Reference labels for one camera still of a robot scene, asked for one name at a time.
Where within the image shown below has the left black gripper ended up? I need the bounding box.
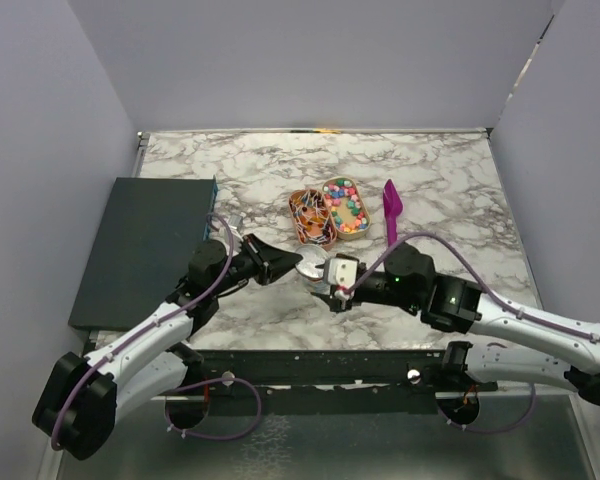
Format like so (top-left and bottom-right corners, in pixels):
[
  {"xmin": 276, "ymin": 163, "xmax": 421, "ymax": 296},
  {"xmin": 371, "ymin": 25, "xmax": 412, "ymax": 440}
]
[{"xmin": 211, "ymin": 233, "xmax": 302, "ymax": 296}]

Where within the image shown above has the silver jar lid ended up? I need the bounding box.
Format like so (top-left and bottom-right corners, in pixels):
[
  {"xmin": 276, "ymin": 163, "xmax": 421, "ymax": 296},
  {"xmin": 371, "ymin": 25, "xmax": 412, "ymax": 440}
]
[{"xmin": 295, "ymin": 244, "xmax": 329, "ymax": 281}]

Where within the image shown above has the clear glass jar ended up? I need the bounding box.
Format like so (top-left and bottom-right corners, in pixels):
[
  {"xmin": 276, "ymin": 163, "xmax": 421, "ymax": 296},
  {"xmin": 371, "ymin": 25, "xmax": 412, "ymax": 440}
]
[{"xmin": 308, "ymin": 278, "xmax": 331, "ymax": 295}]

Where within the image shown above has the pink tray of lollipops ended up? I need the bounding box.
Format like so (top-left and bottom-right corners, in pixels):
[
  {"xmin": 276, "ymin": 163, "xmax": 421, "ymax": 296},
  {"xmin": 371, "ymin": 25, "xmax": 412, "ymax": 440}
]
[{"xmin": 288, "ymin": 188, "xmax": 337, "ymax": 250}]

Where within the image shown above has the tan tray of star candies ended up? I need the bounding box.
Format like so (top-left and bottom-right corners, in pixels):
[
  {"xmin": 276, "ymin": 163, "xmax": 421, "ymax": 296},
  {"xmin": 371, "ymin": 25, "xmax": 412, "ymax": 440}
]
[{"xmin": 322, "ymin": 176, "xmax": 371, "ymax": 241}]

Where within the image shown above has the purple plastic scoop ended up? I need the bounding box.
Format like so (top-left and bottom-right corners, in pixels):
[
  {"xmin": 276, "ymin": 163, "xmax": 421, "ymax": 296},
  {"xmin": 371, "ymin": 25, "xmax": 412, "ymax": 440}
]
[{"xmin": 383, "ymin": 179, "xmax": 403, "ymax": 246}]

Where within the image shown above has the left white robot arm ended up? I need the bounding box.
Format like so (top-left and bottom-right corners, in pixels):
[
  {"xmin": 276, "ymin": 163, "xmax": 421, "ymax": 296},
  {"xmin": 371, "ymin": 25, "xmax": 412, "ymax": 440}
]
[{"xmin": 32, "ymin": 234, "xmax": 302, "ymax": 460}]

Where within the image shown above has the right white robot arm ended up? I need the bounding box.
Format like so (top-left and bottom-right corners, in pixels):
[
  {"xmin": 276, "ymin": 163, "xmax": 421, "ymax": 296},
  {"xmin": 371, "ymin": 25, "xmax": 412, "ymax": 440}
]
[{"xmin": 317, "ymin": 244, "xmax": 600, "ymax": 407}]

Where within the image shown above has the dark blue box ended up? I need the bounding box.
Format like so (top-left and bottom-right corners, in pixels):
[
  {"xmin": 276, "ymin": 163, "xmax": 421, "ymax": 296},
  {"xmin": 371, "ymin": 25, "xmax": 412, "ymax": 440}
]
[{"xmin": 68, "ymin": 178, "xmax": 218, "ymax": 332}]

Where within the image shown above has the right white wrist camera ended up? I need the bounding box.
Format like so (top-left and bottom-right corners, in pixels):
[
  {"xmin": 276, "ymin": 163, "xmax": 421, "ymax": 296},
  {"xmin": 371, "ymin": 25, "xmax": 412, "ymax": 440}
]
[{"xmin": 323, "ymin": 254, "xmax": 359, "ymax": 290}]

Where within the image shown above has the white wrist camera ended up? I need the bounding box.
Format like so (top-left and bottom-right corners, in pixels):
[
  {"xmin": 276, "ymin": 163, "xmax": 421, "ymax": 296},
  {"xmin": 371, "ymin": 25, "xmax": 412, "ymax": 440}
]
[
  {"xmin": 227, "ymin": 214, "xmax": 244, "ymax": 229},
  {"xmin": 323, "ymin": 254, "xmax": 359, "ymax": 290}
]

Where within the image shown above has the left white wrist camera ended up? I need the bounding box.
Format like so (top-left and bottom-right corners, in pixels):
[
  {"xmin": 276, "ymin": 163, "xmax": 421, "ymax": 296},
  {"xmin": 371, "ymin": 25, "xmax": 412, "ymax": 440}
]
[{"xmin": 227, "ymin": 214, "xmax": 244, "ymax": 229}]

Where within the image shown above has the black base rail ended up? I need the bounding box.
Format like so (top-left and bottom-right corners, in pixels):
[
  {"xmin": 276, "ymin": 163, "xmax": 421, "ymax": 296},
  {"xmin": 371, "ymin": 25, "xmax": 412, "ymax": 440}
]
[{"xmin": 174, "ymin": 347, "xmax": 476, "ymax": 416}]

